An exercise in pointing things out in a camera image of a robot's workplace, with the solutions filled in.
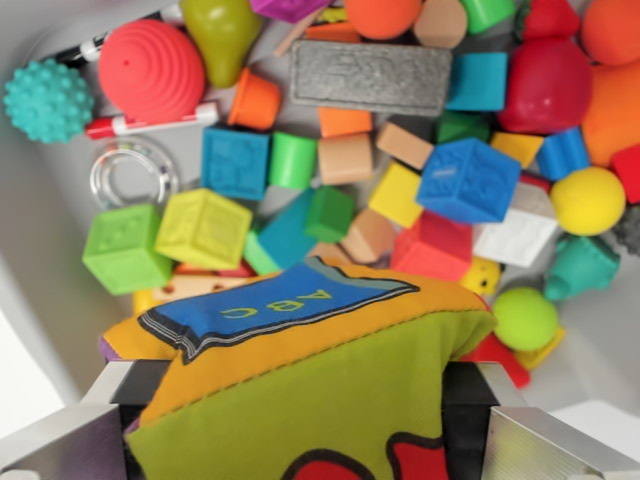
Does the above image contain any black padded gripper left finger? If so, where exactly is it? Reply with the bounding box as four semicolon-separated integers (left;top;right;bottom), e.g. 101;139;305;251
0;360;171;480

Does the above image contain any black padded gripper right finger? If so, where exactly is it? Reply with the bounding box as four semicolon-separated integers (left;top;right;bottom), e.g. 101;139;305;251
442;360;640;480

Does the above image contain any soft fabric cube fish print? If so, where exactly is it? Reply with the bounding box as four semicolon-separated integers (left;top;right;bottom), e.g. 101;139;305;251
99;255;499;480

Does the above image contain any lime green foam ball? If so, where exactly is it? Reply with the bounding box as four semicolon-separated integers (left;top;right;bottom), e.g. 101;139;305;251
492;286;560;351

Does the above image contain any yellow rubber toy with face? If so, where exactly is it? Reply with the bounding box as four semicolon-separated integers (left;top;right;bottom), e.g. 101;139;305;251
459;257;504;296

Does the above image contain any teal plastic bell shape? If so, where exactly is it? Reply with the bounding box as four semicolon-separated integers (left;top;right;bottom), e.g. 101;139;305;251
543;234;622;303

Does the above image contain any green embossed rubber cube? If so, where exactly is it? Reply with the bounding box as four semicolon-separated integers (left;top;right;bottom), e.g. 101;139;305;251
82;203;175;296

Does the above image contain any white embossed rubber cube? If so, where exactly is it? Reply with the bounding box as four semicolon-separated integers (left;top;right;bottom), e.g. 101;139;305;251
472;182;560;269

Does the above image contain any red embossed rubber cube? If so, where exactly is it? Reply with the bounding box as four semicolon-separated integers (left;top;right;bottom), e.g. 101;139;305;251
389;210;475;284

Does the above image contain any grey spiky ball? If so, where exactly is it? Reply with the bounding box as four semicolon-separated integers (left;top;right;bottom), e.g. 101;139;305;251
612;205;640;256

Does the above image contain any yellow foam ball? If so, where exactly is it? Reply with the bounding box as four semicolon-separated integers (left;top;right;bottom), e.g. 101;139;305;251
549;166;627;237

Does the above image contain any natural wooden triangle block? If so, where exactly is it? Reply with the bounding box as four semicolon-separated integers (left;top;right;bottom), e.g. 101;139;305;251
340;208;397;265

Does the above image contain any lime embossed rubber cube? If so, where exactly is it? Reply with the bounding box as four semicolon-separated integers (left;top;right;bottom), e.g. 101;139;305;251
154;188;254;271

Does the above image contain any small red wooden block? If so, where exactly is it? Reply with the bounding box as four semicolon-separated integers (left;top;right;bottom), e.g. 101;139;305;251
519;172;551;194

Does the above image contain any brown wooden block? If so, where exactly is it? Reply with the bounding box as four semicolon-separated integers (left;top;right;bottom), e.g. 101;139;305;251
309;242;354;265

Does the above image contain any bright green wooden block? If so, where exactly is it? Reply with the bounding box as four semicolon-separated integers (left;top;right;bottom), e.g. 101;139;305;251
242;229;281;276

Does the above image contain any yellow wooden cube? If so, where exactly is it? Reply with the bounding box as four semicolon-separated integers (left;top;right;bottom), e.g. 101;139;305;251
368;160;425;230

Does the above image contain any small red cube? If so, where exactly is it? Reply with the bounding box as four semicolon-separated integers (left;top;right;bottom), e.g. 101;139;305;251
609;144;640;205

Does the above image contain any blue wooden cylinder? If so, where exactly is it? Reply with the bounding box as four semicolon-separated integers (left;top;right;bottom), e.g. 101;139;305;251
536;127;592;182

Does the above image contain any yellow wooden triangle block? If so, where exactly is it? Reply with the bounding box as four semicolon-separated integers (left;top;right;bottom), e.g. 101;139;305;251
489;131;545;170

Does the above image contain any dark green wooden cube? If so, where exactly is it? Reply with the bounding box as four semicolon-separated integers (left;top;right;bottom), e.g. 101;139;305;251
303;185;356;244

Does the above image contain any teal wooden block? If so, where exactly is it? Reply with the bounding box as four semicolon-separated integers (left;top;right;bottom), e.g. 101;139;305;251
257;188;321;271

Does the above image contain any natural wooden rectangular block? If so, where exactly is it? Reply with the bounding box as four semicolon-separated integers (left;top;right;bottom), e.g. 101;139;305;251
375;122;435;171

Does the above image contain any green wooden triangle block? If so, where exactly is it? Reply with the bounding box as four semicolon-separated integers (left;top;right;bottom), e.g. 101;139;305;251
434;110;491;145

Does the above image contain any light blue embossed rubber cube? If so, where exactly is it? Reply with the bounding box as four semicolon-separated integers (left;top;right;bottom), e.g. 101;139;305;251
201;123;273;202

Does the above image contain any white marker with red cap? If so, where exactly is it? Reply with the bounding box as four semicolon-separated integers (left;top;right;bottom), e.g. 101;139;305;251
84;101;221;141

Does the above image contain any orange soft block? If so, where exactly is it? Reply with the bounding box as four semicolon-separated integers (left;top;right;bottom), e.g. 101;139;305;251
581;62;640;169

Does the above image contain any teal spiky ball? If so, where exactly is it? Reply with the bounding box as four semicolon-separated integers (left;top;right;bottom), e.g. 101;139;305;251
3;58;96;145

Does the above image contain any red toy apple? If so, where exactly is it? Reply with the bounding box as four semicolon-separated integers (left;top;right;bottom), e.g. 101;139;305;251
497;37;595;135

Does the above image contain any green wooden cylinder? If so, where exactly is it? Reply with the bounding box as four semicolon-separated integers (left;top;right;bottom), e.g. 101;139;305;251
268;130;320;190

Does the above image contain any teal wooden cube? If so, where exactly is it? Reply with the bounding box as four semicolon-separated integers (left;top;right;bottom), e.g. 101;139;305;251
444;51;509;112

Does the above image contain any orange wooden block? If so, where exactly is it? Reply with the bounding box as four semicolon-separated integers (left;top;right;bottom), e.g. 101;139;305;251
317;106;374;139

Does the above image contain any red ridged rubber ball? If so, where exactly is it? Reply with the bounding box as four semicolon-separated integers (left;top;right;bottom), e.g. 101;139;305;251
97;18;207;125

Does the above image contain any black dry erase marker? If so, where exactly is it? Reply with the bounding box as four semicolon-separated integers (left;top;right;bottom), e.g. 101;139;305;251
54;3;184;65

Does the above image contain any orange plastic cup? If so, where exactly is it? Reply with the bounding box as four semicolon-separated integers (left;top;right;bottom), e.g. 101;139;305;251
227;67;282;132

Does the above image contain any grey foam whiteboard eraser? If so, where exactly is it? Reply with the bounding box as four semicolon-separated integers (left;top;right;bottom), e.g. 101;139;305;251
288;39;454;118

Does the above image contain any orange foam ball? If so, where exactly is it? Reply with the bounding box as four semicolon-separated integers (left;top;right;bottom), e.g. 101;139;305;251
580;0;640;67
343;0;424;41

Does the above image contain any red toy strawberry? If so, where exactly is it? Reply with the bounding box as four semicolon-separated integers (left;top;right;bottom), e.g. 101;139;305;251
514;0;582;42

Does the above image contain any natural wooden cylinder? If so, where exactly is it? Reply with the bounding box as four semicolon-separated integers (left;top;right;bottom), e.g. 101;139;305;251
412;0;469;50

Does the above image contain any yellow-green toy pear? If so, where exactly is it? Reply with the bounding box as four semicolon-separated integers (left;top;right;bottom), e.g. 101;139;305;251
179;0;264;90

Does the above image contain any tan ridged stick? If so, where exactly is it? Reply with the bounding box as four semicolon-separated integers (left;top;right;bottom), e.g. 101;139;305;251
273;9;326;56

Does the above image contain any purple embossed rubber cube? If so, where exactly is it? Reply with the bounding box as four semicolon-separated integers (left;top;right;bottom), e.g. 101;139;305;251
248;0;334;24

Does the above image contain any clear plastic ring rattle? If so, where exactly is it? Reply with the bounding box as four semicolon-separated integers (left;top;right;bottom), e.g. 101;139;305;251
89;135;181;211

